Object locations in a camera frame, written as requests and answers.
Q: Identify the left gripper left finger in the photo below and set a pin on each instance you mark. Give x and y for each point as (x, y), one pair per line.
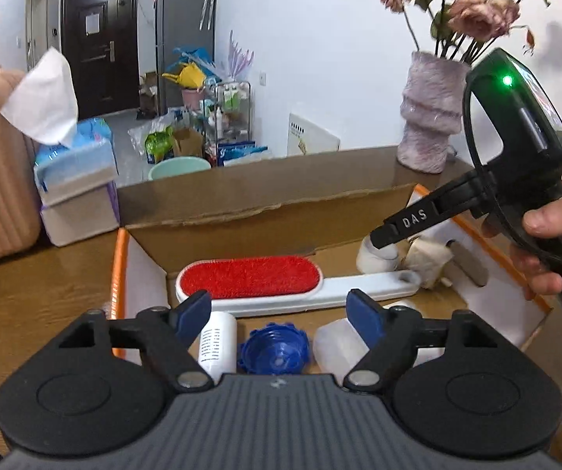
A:
(164, 336)

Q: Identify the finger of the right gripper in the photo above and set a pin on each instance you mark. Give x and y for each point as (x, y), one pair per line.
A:
(457, 196)

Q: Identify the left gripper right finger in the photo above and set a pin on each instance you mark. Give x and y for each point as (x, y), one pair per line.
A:
(393, 337)

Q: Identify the white rectangular plastic bottle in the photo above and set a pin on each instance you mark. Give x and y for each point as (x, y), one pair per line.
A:
(337, 347)

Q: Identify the small white spray bottle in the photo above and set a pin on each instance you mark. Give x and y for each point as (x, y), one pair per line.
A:
(218, 345)

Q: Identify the white power adapter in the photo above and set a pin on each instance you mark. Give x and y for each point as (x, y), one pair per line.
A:
(427, 258)

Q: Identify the red white lint brush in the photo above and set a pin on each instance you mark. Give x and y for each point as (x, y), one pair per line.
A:
(265, 286)

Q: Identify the blue plastic lid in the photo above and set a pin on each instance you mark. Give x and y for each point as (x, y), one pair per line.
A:
(275, 349)

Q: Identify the pink ceramic vase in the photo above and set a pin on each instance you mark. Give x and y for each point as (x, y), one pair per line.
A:
(432, 109)

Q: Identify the dried pink roses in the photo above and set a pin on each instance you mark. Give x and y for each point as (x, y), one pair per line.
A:
(463, 30)

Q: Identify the red cardboard box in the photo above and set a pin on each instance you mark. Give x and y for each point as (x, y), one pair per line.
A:
(163, 233)

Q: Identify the white tissue box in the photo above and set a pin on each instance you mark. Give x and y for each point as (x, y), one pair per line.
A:
(82, 217)

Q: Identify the green plastic basin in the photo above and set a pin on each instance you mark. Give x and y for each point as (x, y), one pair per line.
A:
(178, 166)

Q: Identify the blue tissue pack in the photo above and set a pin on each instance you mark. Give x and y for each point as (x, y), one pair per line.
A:
(74, 156)

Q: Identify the yellow watering can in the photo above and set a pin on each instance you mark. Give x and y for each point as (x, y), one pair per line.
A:
(190, 77)

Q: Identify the dark entrance door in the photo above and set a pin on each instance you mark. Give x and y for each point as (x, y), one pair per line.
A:
(99, 39)

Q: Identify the grey refrigerator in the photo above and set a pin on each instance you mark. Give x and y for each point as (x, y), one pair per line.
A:
(177, 27)

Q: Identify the wire storage rack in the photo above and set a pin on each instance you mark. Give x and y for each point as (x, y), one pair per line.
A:
(227, 113)

